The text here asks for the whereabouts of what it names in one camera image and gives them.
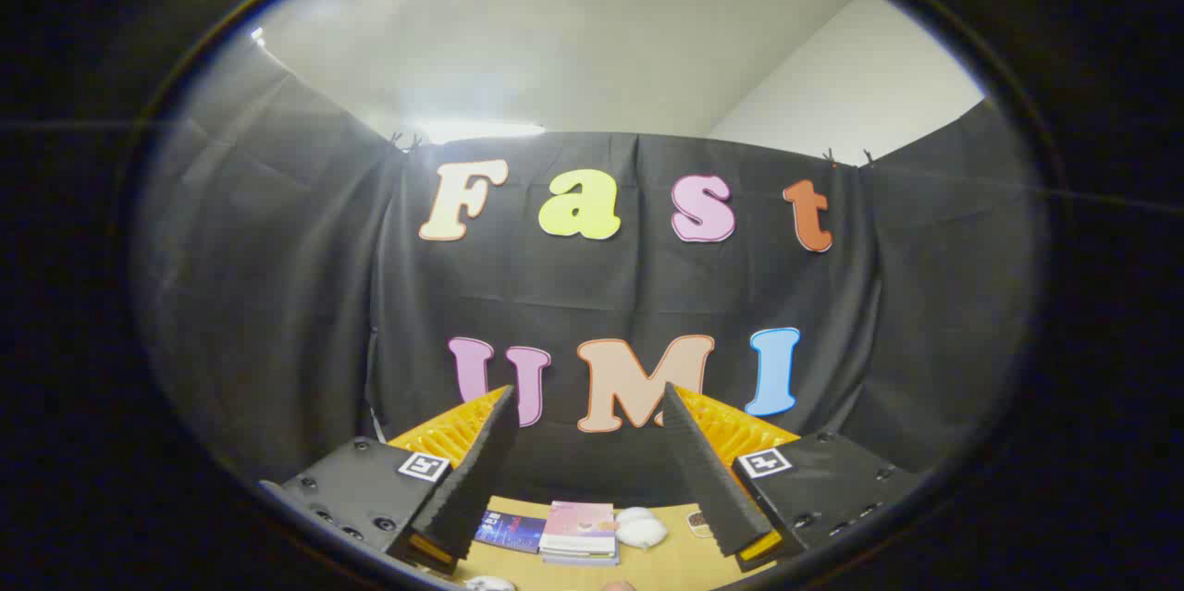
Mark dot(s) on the white sneaker shoe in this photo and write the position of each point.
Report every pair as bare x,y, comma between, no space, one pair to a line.
488,584

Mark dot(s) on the small colour palette tray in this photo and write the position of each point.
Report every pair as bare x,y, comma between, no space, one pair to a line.
700,524

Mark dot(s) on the white fluffy ball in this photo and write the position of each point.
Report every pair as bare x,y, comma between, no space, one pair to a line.
641,531

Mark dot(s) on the blue book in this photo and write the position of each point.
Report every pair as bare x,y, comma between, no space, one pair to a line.
509,532

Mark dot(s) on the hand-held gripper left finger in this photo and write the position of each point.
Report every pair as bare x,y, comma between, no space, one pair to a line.
472,471

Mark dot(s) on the black backdrop cloth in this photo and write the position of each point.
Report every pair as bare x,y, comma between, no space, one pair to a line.
305,295

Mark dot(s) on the brownish rounded object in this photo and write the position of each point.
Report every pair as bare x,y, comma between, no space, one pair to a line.
618,586

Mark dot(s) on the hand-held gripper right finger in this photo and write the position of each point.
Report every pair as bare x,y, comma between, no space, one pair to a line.
708,471

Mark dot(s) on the pink book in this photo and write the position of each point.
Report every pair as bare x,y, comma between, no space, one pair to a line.
580,519

